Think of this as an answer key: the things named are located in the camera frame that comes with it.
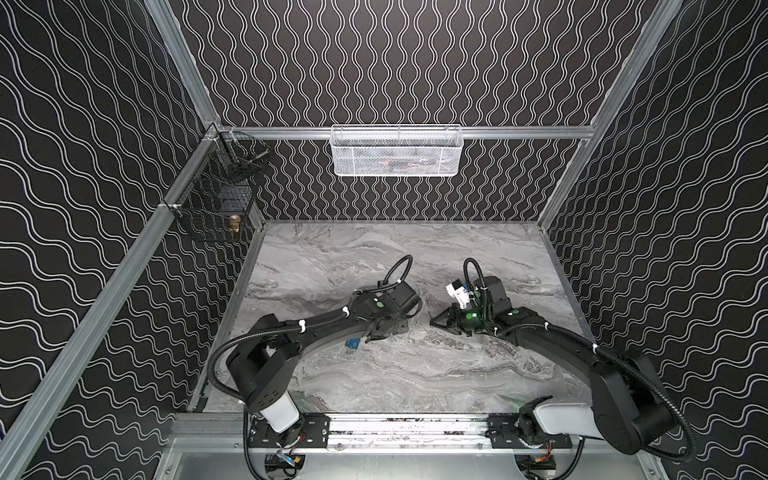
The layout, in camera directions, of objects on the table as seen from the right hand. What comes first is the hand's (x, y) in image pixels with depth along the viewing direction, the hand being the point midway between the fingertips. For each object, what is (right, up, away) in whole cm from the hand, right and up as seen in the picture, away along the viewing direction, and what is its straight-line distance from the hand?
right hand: (432, 323), depth 83 cm
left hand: (-7, -1, 0) cm, 7 cm away
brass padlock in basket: (-55, +28, -1) cm, 61 cm away
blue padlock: (-23, -8, +7) cm, 25 cm away
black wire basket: (-68, +37, +12) cm, 78 cm away
